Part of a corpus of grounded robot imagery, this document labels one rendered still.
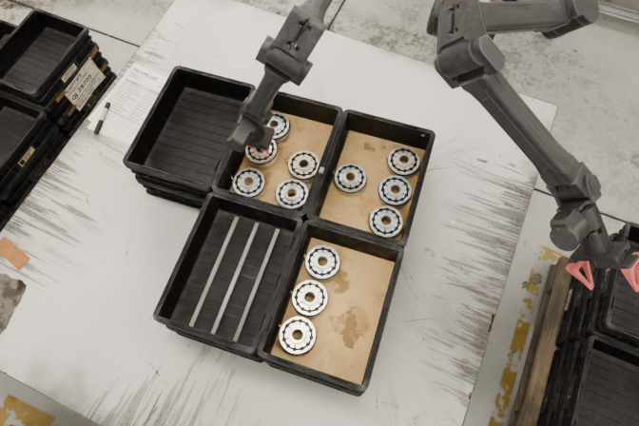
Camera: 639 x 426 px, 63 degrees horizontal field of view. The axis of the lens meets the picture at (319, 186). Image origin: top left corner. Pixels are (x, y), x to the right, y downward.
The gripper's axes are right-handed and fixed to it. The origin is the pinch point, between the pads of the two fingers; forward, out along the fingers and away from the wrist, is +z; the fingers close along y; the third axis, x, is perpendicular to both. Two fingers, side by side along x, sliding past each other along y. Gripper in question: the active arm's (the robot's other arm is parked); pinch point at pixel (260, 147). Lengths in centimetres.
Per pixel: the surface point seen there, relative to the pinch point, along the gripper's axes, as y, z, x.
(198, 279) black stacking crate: -2.6, 4.6, -44.5
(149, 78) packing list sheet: -60, 19, 24
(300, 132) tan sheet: 8.5, 6.8, 12.6
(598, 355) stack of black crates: 128, 54, -16
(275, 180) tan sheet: 6.9, 6.1, -6.8
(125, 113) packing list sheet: -61, 18, 6
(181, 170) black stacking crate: -23.6, 5.3, -13.5
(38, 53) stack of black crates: -129, 38, 31
